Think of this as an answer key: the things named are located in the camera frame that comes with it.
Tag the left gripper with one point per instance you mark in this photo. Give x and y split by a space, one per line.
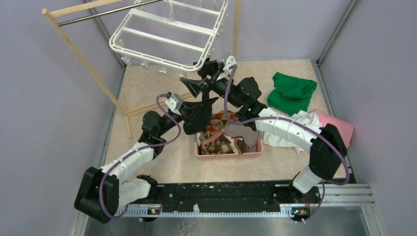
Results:
189 109

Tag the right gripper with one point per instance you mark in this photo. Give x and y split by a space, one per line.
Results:
210 70

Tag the black sock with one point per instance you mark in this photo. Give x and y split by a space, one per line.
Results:
205 92
201 121

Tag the white clip hanger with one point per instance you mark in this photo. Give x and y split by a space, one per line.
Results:
175 34

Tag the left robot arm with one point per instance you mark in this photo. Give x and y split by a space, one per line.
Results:
103 190

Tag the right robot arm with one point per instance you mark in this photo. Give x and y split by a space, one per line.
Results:
325 144

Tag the brown striped sock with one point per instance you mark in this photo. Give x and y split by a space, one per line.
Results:
224 146

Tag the grey cloth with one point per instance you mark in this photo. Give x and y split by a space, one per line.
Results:
244 138

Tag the pink plastic basket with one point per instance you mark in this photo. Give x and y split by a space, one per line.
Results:
260 149

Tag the white cloth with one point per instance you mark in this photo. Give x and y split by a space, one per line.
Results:
311 120

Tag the green cloth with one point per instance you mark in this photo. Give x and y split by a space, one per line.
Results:
291 94

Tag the pink cloth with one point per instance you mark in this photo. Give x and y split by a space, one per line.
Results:
345 129

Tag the metal rack rod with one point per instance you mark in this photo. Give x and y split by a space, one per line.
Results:
107 12

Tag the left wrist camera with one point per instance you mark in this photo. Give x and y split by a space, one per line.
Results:
174 103

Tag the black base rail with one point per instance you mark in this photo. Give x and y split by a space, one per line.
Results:
230 197

